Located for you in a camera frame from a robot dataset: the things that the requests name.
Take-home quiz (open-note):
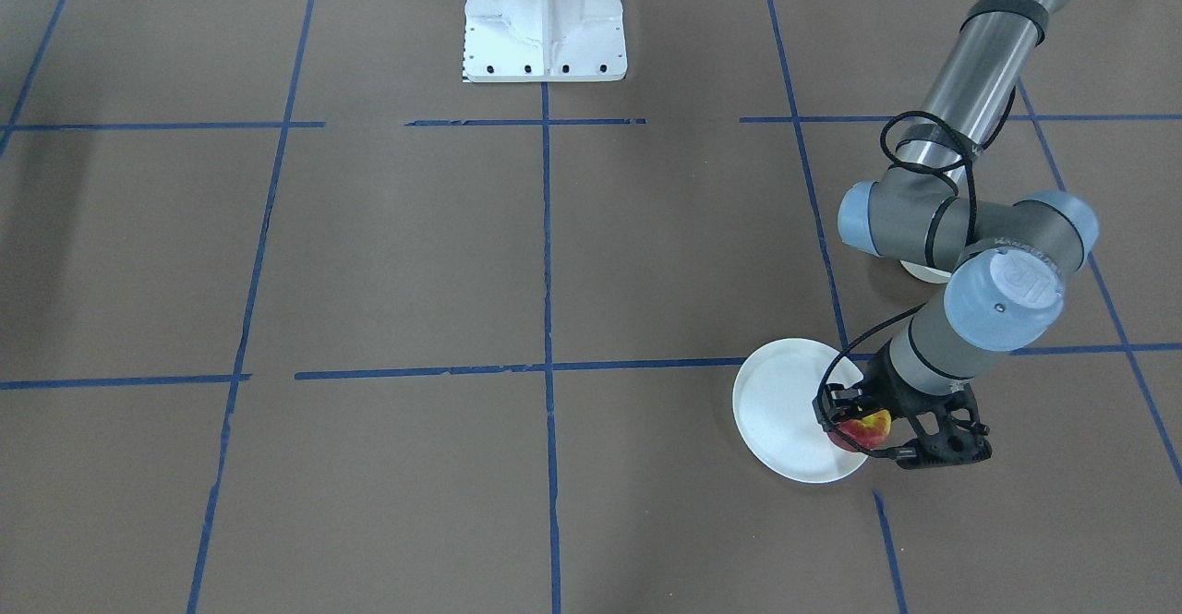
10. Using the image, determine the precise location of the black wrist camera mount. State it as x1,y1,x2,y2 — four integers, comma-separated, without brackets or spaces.
894,384,994,470

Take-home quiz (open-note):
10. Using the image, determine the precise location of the brown paper table cover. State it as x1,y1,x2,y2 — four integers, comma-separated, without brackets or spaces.
4,0,1178,613

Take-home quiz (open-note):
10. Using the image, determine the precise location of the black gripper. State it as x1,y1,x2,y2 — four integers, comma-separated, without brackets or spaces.
812,337,939,429

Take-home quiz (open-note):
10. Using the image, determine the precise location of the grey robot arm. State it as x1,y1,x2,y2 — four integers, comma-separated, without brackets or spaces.
814,0,1099,429

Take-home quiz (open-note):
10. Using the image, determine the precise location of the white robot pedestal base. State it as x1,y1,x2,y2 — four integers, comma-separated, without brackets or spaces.
462,0,629,83

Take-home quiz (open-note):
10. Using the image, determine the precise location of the blue tape line lengthwise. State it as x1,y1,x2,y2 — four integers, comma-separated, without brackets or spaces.
766,0,909,613

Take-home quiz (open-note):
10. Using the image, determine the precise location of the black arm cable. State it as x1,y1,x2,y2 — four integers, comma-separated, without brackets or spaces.
820,0,1017,403

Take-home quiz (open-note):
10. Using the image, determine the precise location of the red yellow apple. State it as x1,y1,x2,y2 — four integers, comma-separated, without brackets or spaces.
827,409,892,453

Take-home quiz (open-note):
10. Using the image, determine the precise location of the white round plate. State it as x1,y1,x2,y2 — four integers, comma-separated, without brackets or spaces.
733,338,868,484

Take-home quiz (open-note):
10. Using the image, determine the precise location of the blue tape line crosswise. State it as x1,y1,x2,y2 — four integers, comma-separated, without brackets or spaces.
293,342,1181,381

